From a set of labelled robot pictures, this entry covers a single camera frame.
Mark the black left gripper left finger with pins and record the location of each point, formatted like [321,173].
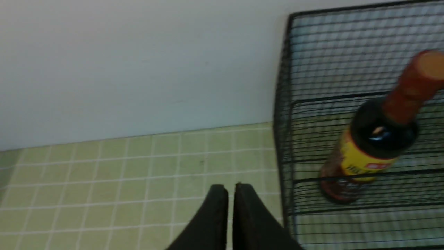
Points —
[208,228]

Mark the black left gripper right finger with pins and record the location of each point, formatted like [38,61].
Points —
[254,228]

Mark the dark soy sauce bottle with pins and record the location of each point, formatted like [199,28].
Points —
[381,130]

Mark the green checkered tablecloth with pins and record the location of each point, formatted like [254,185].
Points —
[139,193]

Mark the black wire mesh shelf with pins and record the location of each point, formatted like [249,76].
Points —
[333,61]

